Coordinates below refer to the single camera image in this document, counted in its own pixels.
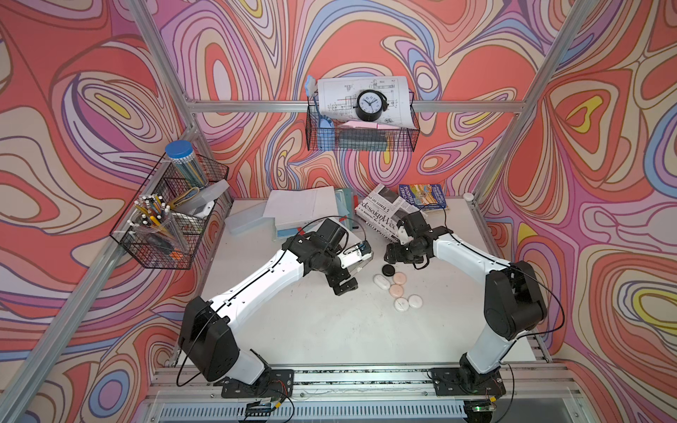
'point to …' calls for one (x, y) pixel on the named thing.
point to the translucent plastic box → (246, 225)
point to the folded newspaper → (383, 209)
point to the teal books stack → (345, 200)
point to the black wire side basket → (191, 207)
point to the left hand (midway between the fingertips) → (350, 272)
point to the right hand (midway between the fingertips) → (397, 263)
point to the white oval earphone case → (382, 282)
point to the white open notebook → (299, 208)
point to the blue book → (424, 196)
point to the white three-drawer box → (353, 259)
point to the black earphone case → (388, 270)
